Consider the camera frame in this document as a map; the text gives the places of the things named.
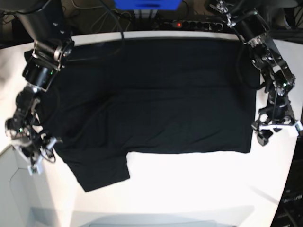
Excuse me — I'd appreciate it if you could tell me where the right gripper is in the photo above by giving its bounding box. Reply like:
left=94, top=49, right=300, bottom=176
left=9, top=133, right=62, bottom=165

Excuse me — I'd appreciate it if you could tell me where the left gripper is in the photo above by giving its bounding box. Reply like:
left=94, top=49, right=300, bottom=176
left=251, top=104, right=299, bottom=146

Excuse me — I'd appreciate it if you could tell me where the black T-shirt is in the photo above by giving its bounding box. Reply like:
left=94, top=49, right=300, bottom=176
left=36, top=39, right=256, bottom=192

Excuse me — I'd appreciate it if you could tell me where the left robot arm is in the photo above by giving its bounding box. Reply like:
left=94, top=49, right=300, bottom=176
left=215, top=0, right=303, bottom=146

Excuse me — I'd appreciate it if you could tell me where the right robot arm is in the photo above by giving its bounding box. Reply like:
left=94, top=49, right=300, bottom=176
left=0, top=0, right=74, bottom=174

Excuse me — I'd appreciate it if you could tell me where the black power strip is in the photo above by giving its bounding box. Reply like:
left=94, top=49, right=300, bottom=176
left=155, top=20, right=224, bottom=32

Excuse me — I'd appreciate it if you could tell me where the blue plastic bin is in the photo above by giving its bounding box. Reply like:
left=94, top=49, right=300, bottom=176
left=114, top=0, right=182, bottom=10

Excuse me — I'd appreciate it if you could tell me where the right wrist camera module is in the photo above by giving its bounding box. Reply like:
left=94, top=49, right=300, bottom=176
left=27, top=163, right=43, bottom=176

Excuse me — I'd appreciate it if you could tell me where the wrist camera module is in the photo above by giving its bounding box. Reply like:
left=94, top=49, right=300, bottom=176
left=294, top=121, right=303, bottom=137
left=27, top=163, right=43, bottom=176

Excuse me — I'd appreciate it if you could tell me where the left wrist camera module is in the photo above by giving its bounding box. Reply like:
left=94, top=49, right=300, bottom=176
left=294, top=121, right=303, bottom=137

